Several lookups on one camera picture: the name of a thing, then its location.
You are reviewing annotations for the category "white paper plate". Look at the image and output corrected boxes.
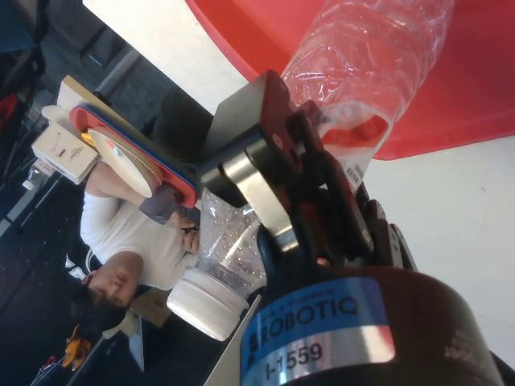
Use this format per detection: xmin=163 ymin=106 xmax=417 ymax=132
xmin=87 ymin=128 xmax=162 ymax=199

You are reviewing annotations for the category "brown cardboard sheet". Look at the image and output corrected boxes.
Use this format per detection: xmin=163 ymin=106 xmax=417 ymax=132
xmin=58 ymin=75 xmax=170 ymax=150

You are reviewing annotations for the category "clear plastic bottle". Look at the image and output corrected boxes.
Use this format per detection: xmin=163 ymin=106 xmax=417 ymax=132
xmin=166 ymin=0 xmax=458 ymax=343

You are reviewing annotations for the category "red and blue tray stack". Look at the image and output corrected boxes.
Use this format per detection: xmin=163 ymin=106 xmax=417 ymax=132
xmin=68 ymin=103 xmax=200 ymax=209

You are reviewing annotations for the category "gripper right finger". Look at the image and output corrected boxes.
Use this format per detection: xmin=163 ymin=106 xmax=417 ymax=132
xmin=363 ymin=192 xmax=418 ymax=269

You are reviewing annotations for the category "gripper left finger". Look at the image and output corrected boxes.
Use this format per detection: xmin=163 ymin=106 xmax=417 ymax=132
xmin=199 ymin=70 xmax=373 ymax=262

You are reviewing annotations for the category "yellow tool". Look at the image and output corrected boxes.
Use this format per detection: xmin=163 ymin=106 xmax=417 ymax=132
xmin=62 ymin=325 xmax=92 ymax=369

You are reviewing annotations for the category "white plastic box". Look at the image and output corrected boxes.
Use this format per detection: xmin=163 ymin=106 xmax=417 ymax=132
xmin=31 ymin=120 xmax=101 ymax=186

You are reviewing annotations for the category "person in white shirt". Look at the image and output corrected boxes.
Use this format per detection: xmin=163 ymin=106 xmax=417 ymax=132
xmin=66 ymin=160 xmax=202 ymax=343

